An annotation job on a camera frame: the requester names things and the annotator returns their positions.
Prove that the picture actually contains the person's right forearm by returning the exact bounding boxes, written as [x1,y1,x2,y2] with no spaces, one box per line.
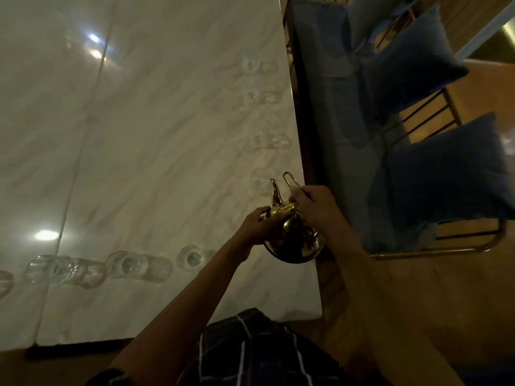
[328,228,465,386]

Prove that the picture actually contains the person's right hand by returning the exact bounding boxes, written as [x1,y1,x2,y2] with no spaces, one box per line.
[288,185,351,242]

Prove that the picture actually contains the clear drinking glass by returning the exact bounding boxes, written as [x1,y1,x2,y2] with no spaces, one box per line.
[253,132,291,150]
[243,88,282,106]
[250,168,279,197]
[105,250,150,280]
[241,56,279,77]
[24,254,81,287]
[176,244,216,273]

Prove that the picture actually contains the dark plaid shorts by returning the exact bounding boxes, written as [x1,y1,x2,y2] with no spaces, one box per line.
[177,308,365,386]

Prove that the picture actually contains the grey-blue bench seat cushion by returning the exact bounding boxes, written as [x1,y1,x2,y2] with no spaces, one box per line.
[289,0,407,254]

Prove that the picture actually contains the gold metal teapot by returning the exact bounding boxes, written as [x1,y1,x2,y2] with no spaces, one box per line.
[259,171,326,264]

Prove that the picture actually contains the blue throw pillow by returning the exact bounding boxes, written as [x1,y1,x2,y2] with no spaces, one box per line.
[386,112,515,226]
[347,0,421,49]
[360,5,470,122]

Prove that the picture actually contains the person's left forearm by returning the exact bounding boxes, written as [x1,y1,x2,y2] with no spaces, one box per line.
[108,237,252,386]

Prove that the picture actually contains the person's left hand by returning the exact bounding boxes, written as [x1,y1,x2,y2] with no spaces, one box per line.
[233,206,297,262]

